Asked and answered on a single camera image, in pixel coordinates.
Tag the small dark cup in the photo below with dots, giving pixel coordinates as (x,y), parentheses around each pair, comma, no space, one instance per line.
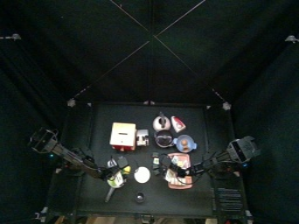
(140,197)

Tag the white round plate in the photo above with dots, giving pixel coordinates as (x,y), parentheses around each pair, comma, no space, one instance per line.
(142,174)

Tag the silver frame clamp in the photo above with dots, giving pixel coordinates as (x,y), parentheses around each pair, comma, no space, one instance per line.
(292,38)
(226,106)
(149,102)
(71,102)

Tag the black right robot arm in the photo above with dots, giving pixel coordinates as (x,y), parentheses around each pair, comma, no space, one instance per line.
(230,154)

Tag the pink silver toy kettle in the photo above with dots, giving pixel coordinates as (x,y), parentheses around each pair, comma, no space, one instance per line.
(162,122)

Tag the dark toy cooking pot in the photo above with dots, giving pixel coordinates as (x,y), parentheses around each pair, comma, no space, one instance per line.
(164,138)

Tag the grey toy knife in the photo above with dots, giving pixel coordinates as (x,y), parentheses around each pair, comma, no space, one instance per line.
(110,193)

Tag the blue toy pan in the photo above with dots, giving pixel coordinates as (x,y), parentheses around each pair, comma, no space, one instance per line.
(185,143)

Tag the white card with print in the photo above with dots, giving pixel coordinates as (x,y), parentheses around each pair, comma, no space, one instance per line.
(170,176)
(176,159)

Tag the small green white toy piece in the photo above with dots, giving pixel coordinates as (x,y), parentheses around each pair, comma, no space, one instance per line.
(157,160)

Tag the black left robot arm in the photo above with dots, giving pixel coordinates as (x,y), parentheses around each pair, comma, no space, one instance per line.
(65,151)

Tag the pink tray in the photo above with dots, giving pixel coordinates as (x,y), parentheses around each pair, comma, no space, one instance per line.
(184,157)

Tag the cream and red toy toaster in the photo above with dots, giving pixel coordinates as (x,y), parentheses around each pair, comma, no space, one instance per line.
(123,136)

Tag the small silver toy coffee machine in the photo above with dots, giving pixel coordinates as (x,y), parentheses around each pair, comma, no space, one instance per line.
(142,137)

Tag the white and red toy iron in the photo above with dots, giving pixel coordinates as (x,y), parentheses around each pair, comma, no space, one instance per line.
(178,124)

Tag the toy corn with green husk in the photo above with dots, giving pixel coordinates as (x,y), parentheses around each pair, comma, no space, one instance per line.
(118,176)

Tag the brown toy egg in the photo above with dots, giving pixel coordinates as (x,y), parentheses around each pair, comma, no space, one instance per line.
(185,142)

